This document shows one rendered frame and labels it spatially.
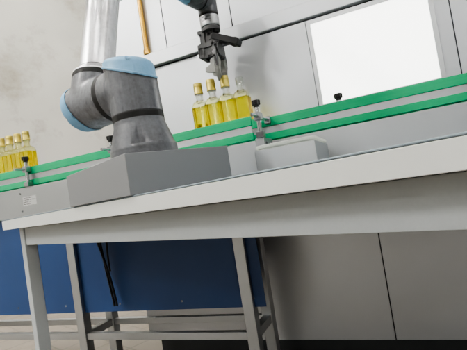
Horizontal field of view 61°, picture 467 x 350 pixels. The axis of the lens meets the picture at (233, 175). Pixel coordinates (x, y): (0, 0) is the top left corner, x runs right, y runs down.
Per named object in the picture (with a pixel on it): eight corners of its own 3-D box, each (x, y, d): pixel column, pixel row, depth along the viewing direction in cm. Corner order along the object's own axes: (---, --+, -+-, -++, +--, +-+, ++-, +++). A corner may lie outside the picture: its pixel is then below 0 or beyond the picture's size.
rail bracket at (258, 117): (274, 138, 138) (269, 103, 138) (260, 135, 122) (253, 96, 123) (267, 140, 139) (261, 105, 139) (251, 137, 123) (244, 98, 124)
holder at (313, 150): (333, 168, 129) (329, 144, 129) (319, 169, 103) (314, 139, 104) (283, 176, 135) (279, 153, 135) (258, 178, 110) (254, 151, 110)
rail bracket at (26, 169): (35, 186, 169) (30, 155, 169) (19, 187, 162) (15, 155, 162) (28, 187, 170) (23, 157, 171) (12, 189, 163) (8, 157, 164)
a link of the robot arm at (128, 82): (137, 106, 81) (125, 43, 82) (95, 122, 89) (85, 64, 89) (174, 110, 92) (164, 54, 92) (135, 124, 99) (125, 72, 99)
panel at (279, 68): (446, 82, 134) (429, -14, 136) (447, 80, 132) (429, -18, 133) (211, 134, 168) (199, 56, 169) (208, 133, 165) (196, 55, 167)
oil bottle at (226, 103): (244, 148, 150) (235, 93, 150) (239, 147, 144) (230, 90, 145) (231, 151, 152) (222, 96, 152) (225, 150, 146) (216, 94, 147)
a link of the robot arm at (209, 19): (222, 18, 153) (212, 10, 145) (223, 29, 153) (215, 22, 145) (204, 23, 156) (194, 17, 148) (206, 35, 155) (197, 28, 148)
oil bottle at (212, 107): (231, 151, 152) (222, 96, 152) (225, 150, 146) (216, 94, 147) (217, 153, 154) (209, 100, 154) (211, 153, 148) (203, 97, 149)
